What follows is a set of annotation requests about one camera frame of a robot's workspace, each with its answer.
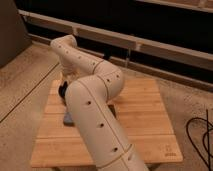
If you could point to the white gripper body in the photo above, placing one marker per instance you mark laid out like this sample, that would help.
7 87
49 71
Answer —
69 75

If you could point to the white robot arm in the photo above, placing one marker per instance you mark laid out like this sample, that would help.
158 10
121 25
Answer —
86 100

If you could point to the dark ceramic bowl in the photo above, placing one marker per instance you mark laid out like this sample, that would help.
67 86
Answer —
62 90

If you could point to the blue sponge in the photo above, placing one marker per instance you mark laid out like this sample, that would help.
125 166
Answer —
67 120

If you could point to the black rectangular block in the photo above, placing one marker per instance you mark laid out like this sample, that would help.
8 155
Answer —
112 109

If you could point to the wooden table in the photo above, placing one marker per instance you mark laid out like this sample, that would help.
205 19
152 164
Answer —
139 109

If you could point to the white metal railing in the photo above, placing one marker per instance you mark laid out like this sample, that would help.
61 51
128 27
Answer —
166 51

